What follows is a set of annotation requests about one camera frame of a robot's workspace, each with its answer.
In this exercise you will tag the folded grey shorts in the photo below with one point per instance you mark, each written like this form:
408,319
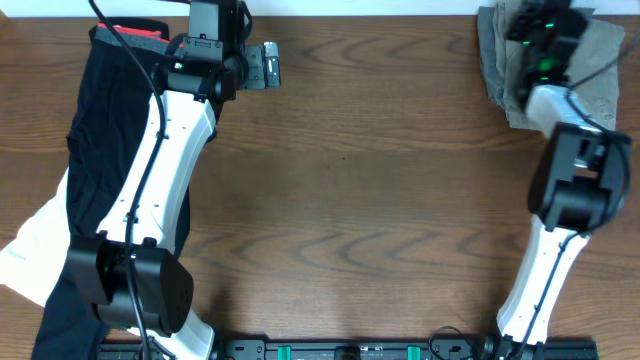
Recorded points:
492,51

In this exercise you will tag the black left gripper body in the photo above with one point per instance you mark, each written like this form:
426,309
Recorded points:
255,78

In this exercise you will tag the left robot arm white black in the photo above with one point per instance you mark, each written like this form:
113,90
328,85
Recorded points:
128,274

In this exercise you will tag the black pants red waistband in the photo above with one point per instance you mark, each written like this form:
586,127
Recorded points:
112,110

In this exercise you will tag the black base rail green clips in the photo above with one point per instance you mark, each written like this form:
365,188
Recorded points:
438,346

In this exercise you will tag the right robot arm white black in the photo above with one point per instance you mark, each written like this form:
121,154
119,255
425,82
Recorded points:
579,185

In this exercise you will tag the white cloth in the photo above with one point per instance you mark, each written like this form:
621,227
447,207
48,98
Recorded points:
31,264

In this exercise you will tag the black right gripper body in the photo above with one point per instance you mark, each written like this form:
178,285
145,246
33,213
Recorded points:
520,27

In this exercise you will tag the khaki green shorts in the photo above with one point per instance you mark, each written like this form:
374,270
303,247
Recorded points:
600,44

